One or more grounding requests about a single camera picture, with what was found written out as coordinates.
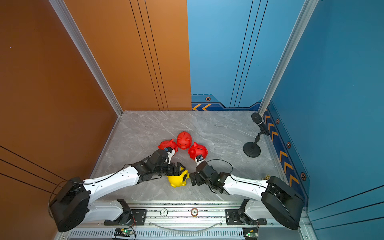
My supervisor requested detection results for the red piggy bank right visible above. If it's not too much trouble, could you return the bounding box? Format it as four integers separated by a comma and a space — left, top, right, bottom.
188, 143, 209, 160

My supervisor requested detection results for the aluminium corner post right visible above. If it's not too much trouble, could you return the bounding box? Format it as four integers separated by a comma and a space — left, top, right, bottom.
258, 0, 319, 116

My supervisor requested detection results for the red piggy bank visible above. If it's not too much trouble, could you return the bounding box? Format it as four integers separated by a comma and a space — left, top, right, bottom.
177, 131, 192, 150
158, 139, 179, 153
188, 143, 209, 160

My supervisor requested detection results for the red piggy bank middle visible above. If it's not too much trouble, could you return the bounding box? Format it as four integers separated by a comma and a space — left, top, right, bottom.
177, 131, 192, 150

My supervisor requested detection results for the aluminium corner post left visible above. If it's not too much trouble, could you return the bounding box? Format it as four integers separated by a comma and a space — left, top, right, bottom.
49, 0, 123, 117

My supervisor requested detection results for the yellow piggy bank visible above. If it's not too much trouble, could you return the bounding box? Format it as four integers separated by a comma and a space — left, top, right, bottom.
167, 170, 190, 188

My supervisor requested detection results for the green circuit board left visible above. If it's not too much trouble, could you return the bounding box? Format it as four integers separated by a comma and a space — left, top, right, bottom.
114, 228, 135, 239

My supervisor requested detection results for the green circuit board right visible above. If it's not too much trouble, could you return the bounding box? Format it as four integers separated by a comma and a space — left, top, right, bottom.
243, 228, 259, 240

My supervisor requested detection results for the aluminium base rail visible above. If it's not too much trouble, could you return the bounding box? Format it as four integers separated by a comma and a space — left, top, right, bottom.
55, 201, 317, 240

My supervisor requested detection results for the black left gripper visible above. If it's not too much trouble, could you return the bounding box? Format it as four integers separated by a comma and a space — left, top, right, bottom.
154, 162, 188, 177

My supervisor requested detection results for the green circuit board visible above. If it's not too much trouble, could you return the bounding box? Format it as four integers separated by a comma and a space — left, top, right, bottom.
114, 228, 135, 239
243, 228, 259, 240

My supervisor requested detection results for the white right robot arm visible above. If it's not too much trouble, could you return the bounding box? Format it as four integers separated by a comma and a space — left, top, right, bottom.
190, 161, 305, 230

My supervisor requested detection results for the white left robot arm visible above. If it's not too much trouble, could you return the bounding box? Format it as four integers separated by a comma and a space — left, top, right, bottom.
49, 147, 188, 233

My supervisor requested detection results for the red piggy bank left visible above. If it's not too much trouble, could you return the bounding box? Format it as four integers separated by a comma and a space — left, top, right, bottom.
158, 139, 179, 153

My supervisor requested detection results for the aluminium corner post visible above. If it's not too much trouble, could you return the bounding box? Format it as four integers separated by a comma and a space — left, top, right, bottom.
258, 0, 319, 116
49, 0, 123, 117

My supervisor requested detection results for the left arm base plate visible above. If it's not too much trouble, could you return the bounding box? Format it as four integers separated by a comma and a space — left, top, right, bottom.
104, 209, 147, 227

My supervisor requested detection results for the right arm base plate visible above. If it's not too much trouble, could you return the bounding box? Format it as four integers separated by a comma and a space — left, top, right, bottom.
225, 209, 267, 226

